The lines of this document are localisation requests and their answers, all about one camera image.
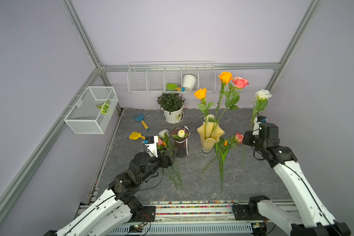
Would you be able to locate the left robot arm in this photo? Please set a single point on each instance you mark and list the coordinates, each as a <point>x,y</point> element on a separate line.
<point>118,205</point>

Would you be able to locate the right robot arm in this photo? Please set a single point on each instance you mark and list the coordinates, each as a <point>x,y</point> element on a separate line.
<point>314,219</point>

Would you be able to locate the orange rose tall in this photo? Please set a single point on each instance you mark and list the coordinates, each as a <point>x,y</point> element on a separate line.
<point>225,91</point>

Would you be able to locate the pink rose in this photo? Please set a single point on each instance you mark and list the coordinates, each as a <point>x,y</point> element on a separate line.
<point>236,85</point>
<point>222,149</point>

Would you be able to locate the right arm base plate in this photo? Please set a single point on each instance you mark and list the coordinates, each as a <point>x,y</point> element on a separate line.
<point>246,212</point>

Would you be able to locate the yellow wavy glass vase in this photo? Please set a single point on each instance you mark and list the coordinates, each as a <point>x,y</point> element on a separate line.
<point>208,143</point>

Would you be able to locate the cream tulip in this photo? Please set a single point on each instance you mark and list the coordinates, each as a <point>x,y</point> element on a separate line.
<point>181,135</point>

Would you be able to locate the pink rose lying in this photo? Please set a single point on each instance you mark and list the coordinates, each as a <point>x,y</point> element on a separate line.
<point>222,149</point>

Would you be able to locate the white wire wall shelf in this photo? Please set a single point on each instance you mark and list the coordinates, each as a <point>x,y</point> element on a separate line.
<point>154,77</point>

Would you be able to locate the white rose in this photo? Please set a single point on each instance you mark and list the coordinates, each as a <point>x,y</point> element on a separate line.
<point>262,96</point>

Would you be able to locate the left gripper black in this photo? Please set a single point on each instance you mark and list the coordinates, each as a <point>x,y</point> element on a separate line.
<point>169,161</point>

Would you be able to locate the white wire side basket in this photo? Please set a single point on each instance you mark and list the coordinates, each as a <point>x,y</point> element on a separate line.
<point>92,111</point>

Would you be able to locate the orange rose short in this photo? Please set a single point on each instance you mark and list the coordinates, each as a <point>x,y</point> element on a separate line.
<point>203,106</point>

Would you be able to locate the potted green plant white pot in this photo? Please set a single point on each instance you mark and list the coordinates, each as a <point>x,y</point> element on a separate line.
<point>172,105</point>

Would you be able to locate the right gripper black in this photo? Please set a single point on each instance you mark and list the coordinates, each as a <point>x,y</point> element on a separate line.
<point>249,135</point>

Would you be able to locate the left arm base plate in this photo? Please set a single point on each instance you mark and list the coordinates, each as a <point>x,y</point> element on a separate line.
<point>144,214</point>

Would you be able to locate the blue toy rake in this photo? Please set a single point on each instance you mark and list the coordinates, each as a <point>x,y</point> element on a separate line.
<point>139,117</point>

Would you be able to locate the dark red glass vase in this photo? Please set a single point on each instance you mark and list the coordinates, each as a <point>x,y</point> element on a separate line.
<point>181,145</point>

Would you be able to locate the white empty flower pot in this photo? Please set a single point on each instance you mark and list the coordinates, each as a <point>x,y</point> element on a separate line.
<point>189,82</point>

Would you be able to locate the aluminium rail frame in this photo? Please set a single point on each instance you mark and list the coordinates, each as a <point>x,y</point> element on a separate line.
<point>174,218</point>

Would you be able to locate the green toy trowel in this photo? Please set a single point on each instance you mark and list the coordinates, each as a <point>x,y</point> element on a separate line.
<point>174,87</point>

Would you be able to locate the yellow toy shovel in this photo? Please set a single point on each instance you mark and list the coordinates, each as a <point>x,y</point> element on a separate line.
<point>136,136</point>

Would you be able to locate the cream rose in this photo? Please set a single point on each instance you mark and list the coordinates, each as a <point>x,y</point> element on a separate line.
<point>211,118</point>

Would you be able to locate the pink tulip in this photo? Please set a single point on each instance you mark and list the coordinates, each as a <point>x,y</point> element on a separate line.
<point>173,172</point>

